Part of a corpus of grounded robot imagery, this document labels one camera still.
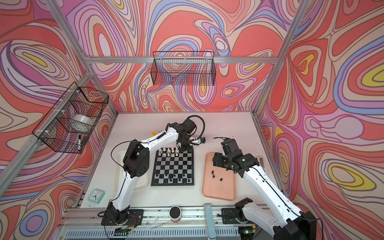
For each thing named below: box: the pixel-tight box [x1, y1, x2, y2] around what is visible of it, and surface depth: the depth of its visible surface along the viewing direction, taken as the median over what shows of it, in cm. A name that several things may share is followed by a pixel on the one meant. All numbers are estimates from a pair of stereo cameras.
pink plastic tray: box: [202, 152, 236, 201], surface depth 86 cm
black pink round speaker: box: [169, 205, 182, 223], surface depth 72 cm
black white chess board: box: [151, 147, 195, 186], surface depth 90 cm
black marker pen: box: [78, 135, 81, 151], surface depth 74 cm
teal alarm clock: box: [87, 188, 106, 205], surface depth 80 cm
